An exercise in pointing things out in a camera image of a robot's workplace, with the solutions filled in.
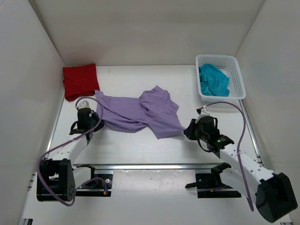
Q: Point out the lilac t shirt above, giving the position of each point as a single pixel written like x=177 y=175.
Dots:
x=153 y=109

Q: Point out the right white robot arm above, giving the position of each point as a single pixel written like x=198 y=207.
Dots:
x=272 y=194

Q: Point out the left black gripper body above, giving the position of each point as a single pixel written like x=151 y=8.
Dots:
x=95 y=121

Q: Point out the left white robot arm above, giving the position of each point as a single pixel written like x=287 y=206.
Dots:
x=57 y=176

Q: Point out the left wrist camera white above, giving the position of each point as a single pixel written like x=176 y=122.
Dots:
x=82 y=104

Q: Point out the white plastic basket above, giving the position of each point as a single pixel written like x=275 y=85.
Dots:
x=230 y=67

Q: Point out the red t shirt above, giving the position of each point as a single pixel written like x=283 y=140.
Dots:
x=80 y=81

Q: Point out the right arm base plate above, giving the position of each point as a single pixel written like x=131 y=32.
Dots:
x=207 y=187

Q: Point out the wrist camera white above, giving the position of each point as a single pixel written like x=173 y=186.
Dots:
x=82 y=104
x=202 y=112

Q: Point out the teal cloth in basket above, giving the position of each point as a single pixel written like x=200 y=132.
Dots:
x=213 y=82

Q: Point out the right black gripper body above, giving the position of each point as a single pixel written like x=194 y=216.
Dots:
x=202 y=136

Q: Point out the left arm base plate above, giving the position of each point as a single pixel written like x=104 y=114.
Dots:
x=97 y=188

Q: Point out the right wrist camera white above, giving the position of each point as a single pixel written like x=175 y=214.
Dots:
x=202 y=112

